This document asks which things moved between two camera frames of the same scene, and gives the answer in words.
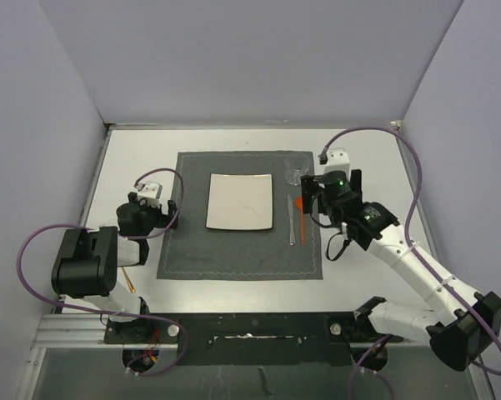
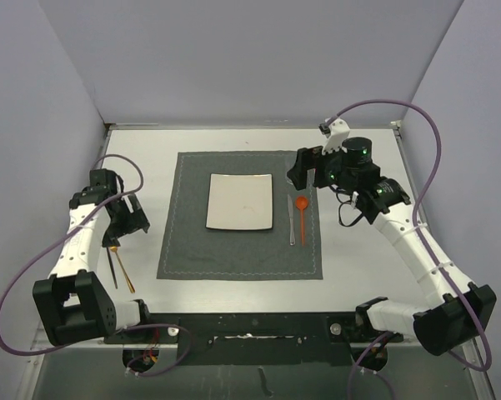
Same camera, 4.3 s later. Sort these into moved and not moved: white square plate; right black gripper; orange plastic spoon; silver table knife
Moved: right black gripper
Not moved: orange plastic spoon; silver table knife; white square plate
